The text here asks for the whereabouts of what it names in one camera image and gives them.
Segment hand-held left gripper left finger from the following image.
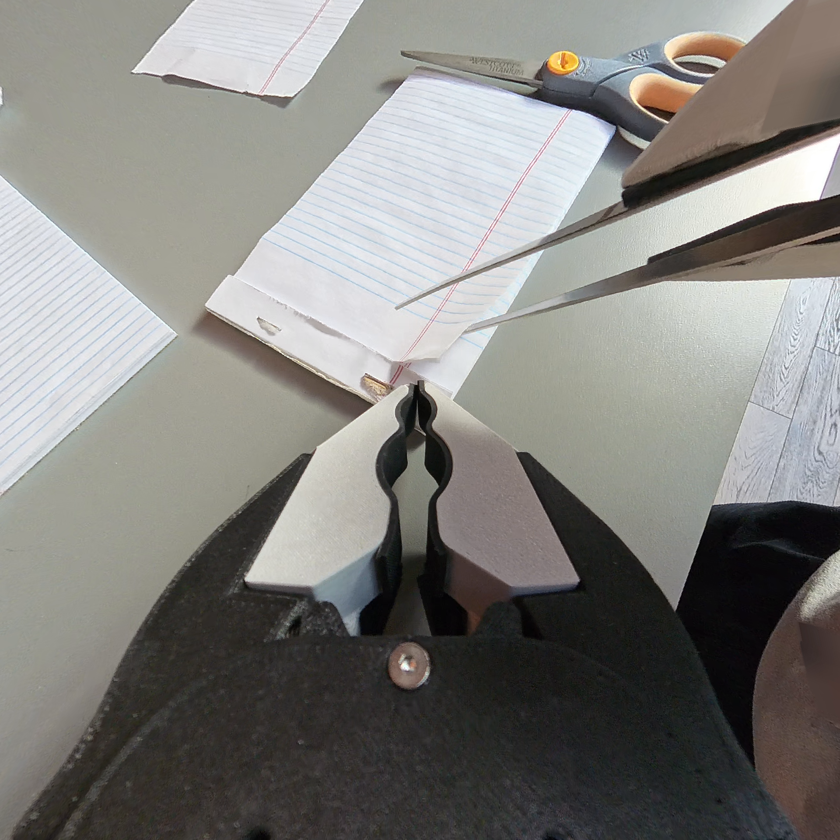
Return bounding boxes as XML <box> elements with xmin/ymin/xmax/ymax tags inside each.
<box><xmin>244</xmin><ymin>384</ymin><xmax>421</xmax><ymax>636</ymax></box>

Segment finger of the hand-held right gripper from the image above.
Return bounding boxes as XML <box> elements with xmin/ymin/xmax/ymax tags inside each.
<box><xmin>645</xmin><ymin>196</ymin><xmax>840</xmax><ymax>284</ymax></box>
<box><xmin>619</xmin><ymin>0</ymin><xmax>840</xmax><ymax>207</ymax></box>

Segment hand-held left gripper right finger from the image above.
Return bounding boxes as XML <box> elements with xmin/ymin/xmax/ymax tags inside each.
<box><xmin>417</xmin><ymin>379</ymin><xmax>582</xmax><ymax>634</ymax></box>

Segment white lined notepad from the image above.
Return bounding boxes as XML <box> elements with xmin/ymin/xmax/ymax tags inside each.
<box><xmin>0</xmin><ymin>176</ymin><xmax>178</xmax><ymax>496</ymax></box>
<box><xmin>205</xmin><ymin>69</ymin><xmax>618</xmax><ymax>403</ymax></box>

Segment grey orange scissors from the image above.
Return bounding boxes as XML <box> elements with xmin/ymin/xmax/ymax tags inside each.
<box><xmin>400</xmin><ymin>33</ymin><xmax>749</xmax><ymax>148</ymax></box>

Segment person's black pants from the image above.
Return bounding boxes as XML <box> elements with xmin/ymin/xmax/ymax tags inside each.
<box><xmin>676</xmin><ymin>502</ymin><xmax>840</xmax><ymax>756</ymax></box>

